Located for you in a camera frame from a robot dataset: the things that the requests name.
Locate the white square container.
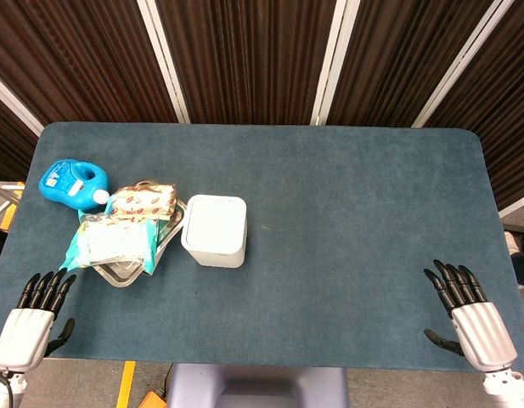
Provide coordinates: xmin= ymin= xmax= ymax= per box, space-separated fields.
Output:
xmin=180 ymin=194 xmax=248 ymax=269

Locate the teal wet wipes pack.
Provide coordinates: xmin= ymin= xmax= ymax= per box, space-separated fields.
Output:
xmin=59 ymin=212 xmax=161 ymax=275

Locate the orange box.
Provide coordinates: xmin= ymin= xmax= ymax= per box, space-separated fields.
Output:
xmin=138 ymin=390 xmax=169 ymax=408

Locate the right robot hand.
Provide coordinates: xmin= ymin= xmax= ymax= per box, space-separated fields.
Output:
xmin=423 ymin=259 xmax=519 ymax=374

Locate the blue detergent bottle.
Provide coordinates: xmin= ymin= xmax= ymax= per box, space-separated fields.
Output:
xmin=38 ymin=158 xmax=111 ymax=213

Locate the red patterned snack bag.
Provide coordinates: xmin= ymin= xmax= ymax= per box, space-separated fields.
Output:
xmin=109 ymin=181 xmax=178 ymax=223

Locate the blue table mat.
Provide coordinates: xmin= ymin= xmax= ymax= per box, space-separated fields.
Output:
xmin=0 ymin=122 xmax=524 ymax=373

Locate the lavender robot base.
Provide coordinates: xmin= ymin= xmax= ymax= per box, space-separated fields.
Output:
xmin=167 ymin=364 xmax=351 ymax=408

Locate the metal tray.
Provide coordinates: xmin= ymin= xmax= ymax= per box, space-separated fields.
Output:
xmin=87 ymin=180 xmax=189 ymax=288

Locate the black cable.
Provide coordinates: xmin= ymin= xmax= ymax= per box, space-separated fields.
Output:
xmin=157 ymin=363 xmax=174 ymax=394

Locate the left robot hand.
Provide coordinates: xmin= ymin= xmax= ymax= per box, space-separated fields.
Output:
xmin=0 ymin=269 xmax=77 ymax=370

